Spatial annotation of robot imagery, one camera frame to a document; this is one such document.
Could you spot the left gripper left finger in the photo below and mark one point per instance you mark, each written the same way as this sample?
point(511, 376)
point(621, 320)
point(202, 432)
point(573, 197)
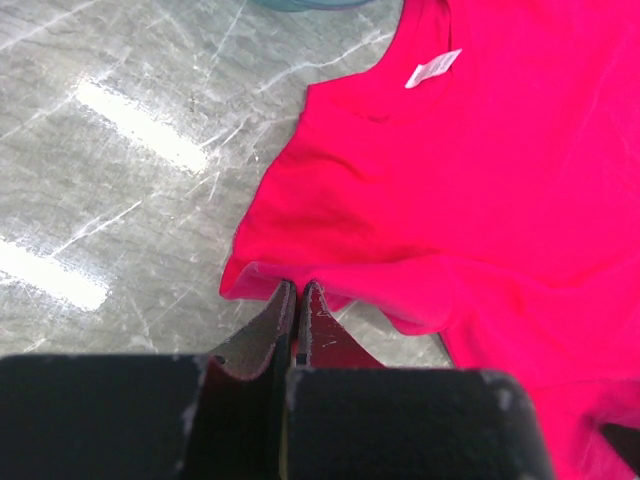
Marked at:
point(211, 415)

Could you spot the magenta t-shirt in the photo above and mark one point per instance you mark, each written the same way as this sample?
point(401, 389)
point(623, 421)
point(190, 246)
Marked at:
point(481, 182)

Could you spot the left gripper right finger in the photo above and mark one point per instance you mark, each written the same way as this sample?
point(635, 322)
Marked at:
point(350, 417)

